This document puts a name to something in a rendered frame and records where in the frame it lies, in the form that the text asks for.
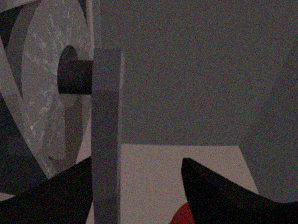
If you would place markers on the crank handle with dark red grip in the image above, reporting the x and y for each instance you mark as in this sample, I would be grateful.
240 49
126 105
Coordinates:
102 77

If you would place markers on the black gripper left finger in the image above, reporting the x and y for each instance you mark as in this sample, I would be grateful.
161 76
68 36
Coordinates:
64 199

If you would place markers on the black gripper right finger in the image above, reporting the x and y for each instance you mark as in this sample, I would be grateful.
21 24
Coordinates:
215 200

